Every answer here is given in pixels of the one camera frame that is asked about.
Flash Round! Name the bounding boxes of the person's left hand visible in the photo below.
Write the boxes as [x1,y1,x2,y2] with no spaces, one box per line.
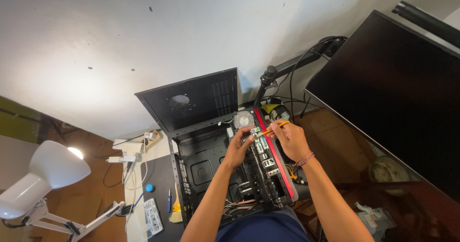
[222,126,257,172]

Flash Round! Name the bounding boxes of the person's right hand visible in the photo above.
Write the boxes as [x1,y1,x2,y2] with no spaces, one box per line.
[267,120,312,163]

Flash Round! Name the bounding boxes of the motherboard with red edge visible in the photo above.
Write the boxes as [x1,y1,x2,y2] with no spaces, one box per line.
[226,107,299,209]

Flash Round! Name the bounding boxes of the thin yellow handled brush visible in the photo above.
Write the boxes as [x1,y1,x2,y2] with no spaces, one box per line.
[255,121,290,138]

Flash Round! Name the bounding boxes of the round silver cpu cooler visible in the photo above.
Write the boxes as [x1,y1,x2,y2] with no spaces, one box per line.
[232,110,256,130]

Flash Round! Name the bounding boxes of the black computer case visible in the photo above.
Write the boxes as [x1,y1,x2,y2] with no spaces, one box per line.
[168,123,299,229]

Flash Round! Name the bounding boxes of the black case side panel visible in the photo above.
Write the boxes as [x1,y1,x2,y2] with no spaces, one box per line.
[135,68,239,135]

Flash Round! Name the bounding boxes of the black desk mat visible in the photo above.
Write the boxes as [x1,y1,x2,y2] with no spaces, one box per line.
[140,154,188,242]

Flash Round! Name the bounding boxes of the person's blue shorts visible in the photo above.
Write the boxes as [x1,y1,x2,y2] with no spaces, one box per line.
[215,211,310,242]

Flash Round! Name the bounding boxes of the wide wooden paintbrush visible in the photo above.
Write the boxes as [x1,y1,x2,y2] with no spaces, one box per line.
[168,182,183,224]

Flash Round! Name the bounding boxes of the white power strip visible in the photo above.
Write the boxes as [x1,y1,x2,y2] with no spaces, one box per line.
[142,129,161,150]

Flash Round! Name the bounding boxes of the screwdriver with blue knob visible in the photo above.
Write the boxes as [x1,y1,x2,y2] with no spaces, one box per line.
[133,183,156,209]

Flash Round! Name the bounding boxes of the round pale bowl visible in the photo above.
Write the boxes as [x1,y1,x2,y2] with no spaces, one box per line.
[368,155,410,197]

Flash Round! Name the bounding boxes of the silver port shield plate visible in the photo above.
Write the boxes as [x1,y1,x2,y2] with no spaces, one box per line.
[143,198,164,236]

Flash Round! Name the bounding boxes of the white flat box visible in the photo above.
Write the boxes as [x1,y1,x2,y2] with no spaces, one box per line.
[112,138,145,157]

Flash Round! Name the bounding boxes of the large black monitor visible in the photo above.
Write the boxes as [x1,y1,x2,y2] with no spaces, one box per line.
[304,10,460,204]

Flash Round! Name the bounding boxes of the crumpled white plastic bag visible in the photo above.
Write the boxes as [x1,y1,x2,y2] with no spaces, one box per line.
[354,202,397,232]

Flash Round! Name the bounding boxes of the white charger adapter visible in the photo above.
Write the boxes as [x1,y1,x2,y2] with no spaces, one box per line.
[107,155,138,164]

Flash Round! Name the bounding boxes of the black tube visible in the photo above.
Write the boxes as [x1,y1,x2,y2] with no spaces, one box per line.
[391,0,460,49]

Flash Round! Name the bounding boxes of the white desk lamp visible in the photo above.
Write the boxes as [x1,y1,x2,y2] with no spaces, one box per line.
[0,140,127,242]

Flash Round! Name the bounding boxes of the beaded wrist bracelet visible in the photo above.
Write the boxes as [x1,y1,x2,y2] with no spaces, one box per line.
[293,151,315,168]

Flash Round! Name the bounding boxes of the orange flat cable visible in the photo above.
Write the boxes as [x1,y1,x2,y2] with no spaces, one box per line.
[285,163,299,181]

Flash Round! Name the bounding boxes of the yellow and black cable bundle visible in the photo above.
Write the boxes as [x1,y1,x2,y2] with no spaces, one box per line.
[260,103,292,123]

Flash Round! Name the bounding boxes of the coloured case wire bundle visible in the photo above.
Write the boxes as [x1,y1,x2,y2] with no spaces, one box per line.
[222,198,259,217]

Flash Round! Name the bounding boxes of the white cable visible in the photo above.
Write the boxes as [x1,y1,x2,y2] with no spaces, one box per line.
[124,132,150,233]

